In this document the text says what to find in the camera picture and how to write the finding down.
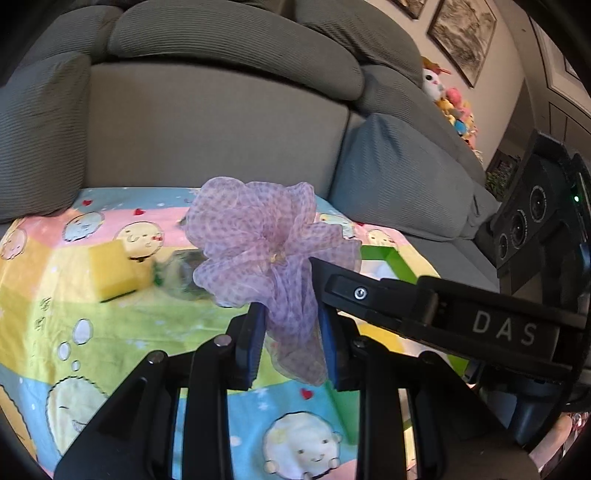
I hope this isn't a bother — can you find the clear plastic bag green print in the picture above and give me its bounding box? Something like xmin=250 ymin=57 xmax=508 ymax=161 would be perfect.
xmin=154 ymin=249 xmax=222 ymax=306

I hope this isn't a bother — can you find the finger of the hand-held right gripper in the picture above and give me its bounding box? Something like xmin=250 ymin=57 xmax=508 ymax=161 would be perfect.
xmin=308 ymin=256 xmax=440 ymax=337

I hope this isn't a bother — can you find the dark framed picture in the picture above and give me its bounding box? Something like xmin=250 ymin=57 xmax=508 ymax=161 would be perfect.
xmin=426 ymin=0 xmax=498 ymax=88
xmin=389 ymin=0 xmax=428 ymax=20

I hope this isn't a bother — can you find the person's right forearm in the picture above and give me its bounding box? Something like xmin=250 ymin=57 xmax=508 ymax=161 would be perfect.
xmin=529 ymin=413 xmax=577 ymax=480

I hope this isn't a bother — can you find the grey corduroy pillow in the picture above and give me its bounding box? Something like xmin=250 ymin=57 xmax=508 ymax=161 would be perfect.
xmin=329 ymin=113 xmax=477 ymax=241
xmin=0 ymin=52 xmax=92 ymax=224

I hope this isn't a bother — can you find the yellow sponge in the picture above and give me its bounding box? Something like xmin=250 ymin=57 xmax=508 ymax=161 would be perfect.
xmin=88 ymin=240 xmax=154 ymax=304

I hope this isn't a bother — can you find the grey sofa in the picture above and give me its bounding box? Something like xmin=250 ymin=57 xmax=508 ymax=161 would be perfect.
xmin=0 ymin=0 xmax=504 ymax=291

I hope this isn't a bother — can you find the pile of colourful plush toys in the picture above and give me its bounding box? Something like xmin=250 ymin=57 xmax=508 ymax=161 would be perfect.
xmin=436 ymin=87 xmax=478 ymax=149

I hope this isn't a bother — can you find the printed cartoon blanket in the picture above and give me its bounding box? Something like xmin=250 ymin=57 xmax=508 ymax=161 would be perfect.
xmin=0 ymin=185 xmax=465 ymax=480

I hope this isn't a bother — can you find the purple chiffon scrunchie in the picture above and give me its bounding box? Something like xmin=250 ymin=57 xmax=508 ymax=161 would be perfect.
xmin=185 ymin=178 xmax=363 ymax=386

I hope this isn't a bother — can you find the green potted plant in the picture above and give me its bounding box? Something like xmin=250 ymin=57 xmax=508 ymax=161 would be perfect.
xmin=486 ymin=152 xmax=520 ymax=200

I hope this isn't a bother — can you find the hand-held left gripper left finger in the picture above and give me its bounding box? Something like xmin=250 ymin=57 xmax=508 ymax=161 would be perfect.
xmin=54 ymin=303 xmax=269 ymax=480

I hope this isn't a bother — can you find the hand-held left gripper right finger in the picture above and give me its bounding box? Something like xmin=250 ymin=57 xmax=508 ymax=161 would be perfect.
xmin=316 ymin=308 xmax=541 ymax=480

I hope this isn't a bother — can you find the white plush toy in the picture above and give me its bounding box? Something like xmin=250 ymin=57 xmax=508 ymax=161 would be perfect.
xmin=420 ymin=55 xmax=455 ymax=101

